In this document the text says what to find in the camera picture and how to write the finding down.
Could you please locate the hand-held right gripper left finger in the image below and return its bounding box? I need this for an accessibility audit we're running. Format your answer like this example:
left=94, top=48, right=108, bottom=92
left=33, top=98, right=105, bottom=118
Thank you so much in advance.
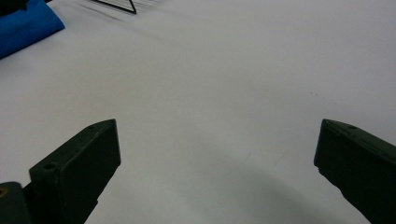
left=22, top=119, right=121, bottom=224

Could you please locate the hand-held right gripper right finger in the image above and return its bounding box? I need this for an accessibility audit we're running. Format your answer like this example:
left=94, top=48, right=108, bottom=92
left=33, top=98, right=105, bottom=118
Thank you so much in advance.
left=313, top=119, right=396, bottom=224

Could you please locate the blue towel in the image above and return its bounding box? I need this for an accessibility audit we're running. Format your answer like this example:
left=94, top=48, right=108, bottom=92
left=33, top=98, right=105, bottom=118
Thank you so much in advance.
left=0, top=0, right=65, bottom=60

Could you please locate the black wire rack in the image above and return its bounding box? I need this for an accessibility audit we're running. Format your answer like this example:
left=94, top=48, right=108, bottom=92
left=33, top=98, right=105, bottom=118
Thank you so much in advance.
left=90, top=0, right=138, bottom=15

